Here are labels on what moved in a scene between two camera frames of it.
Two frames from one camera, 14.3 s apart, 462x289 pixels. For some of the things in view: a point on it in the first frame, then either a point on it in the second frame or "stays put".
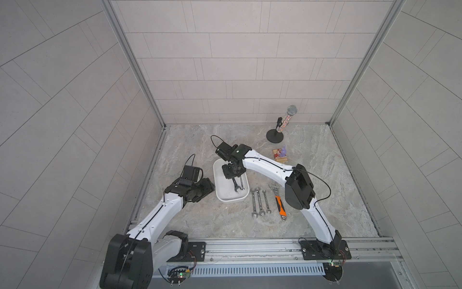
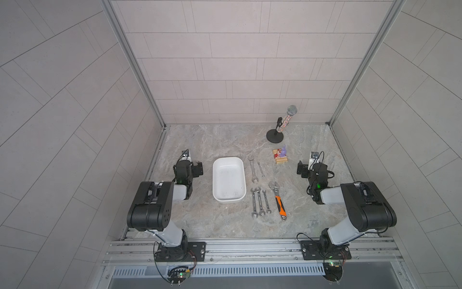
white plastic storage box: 225,188 stays put
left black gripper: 208,187 -> 195,172
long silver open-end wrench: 254,213 stays put
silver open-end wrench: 261,211 stays put
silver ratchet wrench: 236,185 -> 254,177
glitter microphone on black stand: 275,135 stays put
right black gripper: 228,173 -> 305,169
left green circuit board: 178,275 stays put
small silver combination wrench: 267,209 stays put
